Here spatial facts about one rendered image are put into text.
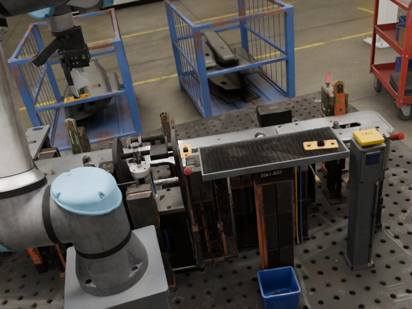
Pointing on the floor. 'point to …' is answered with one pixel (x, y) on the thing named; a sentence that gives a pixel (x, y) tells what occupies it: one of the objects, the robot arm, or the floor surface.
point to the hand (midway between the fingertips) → (75, 92)
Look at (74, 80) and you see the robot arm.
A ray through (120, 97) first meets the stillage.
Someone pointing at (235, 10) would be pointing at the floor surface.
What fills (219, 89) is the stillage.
